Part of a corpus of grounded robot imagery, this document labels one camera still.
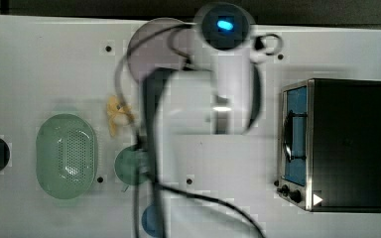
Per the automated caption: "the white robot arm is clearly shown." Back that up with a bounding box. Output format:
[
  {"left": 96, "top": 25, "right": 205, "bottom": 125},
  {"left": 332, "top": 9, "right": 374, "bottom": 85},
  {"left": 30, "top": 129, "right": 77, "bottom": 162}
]
[{"left": 142, "top": 2, "right": 277, "bottom": 238}]

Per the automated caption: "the blue bowl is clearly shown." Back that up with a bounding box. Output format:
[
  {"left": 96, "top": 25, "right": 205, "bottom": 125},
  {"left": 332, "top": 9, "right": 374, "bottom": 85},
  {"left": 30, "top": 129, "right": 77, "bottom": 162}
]
[{"left": 141, "top": 203, "right": 167, "bottom": 238}]

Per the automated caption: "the green oval strainer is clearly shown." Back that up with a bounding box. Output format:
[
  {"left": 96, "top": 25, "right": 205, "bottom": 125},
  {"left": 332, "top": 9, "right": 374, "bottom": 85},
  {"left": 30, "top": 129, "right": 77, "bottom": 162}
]
[{"left": 36, "top": 114, "right": 98, "bottom": 199}]

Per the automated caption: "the round grey plate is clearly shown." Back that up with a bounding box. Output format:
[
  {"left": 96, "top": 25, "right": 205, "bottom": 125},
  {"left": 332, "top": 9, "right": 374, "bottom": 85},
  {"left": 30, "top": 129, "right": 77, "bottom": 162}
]
[{"left": 127, "top": 18, "right": 192, "bottom": 83}]

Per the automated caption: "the green metal cup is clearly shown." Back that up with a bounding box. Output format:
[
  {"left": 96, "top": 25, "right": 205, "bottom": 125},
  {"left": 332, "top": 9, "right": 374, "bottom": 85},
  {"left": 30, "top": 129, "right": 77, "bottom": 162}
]
[{"left": 114, "top": 146, "right": 148, "bottom": 191}]

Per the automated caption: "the yellow toy duck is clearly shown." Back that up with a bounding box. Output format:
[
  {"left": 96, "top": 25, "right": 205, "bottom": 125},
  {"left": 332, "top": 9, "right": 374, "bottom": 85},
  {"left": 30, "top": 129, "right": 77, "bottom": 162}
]
[{"left": 106, "top": 95, "right": 135, "bottom": 137}]

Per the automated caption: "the black toaster oven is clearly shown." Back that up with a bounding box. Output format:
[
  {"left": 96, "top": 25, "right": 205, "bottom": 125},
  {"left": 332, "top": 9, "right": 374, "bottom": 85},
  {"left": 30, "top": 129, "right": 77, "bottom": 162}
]
[{"left": 275, "top": 78, "right": 381, "bottom": 213}]

